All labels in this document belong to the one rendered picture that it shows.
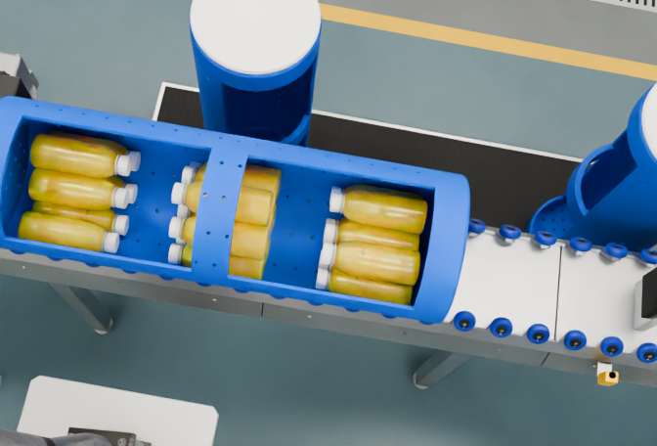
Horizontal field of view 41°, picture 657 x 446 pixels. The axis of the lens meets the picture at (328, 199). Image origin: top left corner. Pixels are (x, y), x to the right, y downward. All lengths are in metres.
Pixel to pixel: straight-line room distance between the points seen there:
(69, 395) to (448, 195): 0.73
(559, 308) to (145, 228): 0.87
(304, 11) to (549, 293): 0.79
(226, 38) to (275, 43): 0.10
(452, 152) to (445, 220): 1.26
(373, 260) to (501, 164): 1.27
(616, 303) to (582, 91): 1.38
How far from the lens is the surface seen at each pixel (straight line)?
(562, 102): 3.13
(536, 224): 2.75
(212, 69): 1.88
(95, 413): 1.54
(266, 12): 1.90
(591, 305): 1.89
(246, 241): 1.59
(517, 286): 1.85
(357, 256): 1.59
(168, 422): 1.52
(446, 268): 1.53
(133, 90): 3.00
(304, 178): 1.75
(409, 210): 1.64
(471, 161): 2.78
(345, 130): 2.76
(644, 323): 1.86
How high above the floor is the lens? 2.65
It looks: 70 degrees down
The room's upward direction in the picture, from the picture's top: 12 degrees clockwise
